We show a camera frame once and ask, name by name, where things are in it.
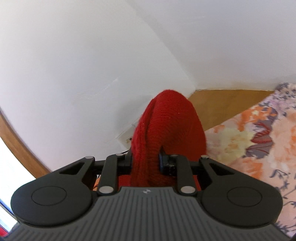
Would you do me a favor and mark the red knit sweater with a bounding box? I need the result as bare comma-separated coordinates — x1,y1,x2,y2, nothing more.
118,90,207,187

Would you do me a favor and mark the floral bed sheet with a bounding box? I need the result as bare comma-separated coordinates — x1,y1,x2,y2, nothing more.
205,83,295,237

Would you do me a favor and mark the white wall socket strip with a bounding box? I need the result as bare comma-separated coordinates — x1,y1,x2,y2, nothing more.
116,122,138,149

